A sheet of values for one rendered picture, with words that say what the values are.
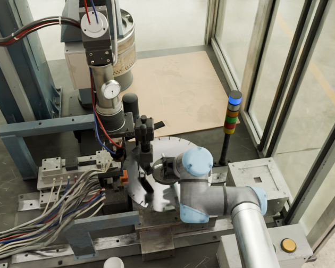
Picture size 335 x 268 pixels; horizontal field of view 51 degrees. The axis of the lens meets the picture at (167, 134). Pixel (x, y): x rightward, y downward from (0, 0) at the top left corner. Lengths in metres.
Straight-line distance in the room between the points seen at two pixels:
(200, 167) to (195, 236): 0.53
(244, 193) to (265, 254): 0.20
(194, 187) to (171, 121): 0.84
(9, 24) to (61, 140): 0.56
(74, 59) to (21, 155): 0.64
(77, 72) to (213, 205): 0.49
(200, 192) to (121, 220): 0.35
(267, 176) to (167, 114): 0.62
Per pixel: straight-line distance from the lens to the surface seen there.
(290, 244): 1.26
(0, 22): 1.45
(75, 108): 1.56
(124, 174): 1.26
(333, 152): 1.05
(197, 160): 0.88
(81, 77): 0.98
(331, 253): 2.36
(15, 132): 1.40
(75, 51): 0.93
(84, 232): 1.21
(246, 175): 1.36
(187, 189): 0.90
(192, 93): 1.85
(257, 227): 0.83
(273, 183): 1.37
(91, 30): 0.82
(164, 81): 1.92
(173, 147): 1.35
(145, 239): 1.30
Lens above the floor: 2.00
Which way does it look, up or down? 49 degrees down
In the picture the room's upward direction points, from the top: straight up
